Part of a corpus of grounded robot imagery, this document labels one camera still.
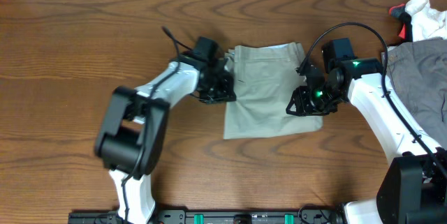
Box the red black garment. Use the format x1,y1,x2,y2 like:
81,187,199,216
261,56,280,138
388,3,413,42

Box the khaki green shorts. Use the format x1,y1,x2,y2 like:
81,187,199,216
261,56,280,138
223,43,323,140

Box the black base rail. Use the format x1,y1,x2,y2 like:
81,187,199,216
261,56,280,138
67,207,347,224

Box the white cloth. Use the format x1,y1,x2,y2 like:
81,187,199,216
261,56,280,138
405,0,446,42

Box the grey trousers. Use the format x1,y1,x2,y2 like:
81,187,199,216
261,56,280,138
381,38,446,148

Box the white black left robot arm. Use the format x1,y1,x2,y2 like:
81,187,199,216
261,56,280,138
94,55,233,223

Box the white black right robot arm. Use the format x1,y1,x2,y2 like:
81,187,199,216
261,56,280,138
286,38,446,223

